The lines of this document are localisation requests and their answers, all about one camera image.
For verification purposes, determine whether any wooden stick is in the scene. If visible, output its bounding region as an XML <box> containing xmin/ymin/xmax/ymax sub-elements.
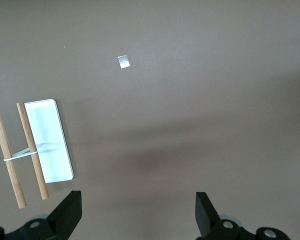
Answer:
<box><xmin>0</xmin><ymin>105</ymin><xmax>28</xmax><ymax>209</ymax></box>
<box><xmin>16</xmin><ymin>102</ymin><xmax>50</xmax><ymax>200</ymax></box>

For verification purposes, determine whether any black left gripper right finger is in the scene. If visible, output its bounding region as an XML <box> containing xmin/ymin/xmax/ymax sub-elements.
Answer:
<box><xmin>195</xmin><ymin>191</ymin><xmax>291</xmax><ymax>240</ymax></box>

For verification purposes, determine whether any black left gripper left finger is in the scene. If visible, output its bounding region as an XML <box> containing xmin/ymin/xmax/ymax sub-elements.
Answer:
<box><xmin>0</xmin><ymin>190</ymin><xmax>83</xmax><ymax>240</ymax></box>

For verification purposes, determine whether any white elastic band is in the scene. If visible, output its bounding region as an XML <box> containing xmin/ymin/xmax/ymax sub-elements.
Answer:
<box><xmin>3</xmin><ymin>147</ymin><xmax>38</xmax><ymax>161</ymax></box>

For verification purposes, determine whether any white rectangular tray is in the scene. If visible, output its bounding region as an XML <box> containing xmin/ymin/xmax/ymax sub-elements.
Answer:
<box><xmin>23</xmin><ymin>98</ymin><xmax>75</xmax><ymax>184</ymax></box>

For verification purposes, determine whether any small clear tape piece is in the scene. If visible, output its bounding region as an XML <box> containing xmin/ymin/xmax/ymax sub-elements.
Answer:
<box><xmin>117</xmin><ymin>54</ymin><xmax>131</xmax><ymax>69</ymax></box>

